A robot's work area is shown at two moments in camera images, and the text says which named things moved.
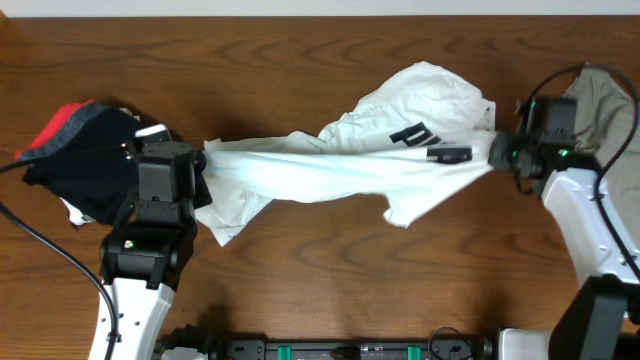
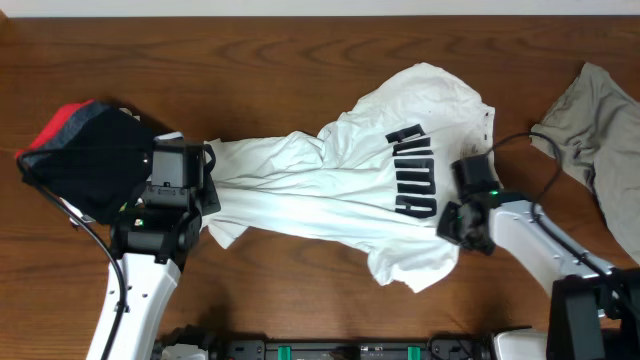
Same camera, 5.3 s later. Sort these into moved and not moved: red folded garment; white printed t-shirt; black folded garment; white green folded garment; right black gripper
Moved: right black gripper; white printed t-shirt
Not moved: white green folded garment; red folded garment; black folded garment
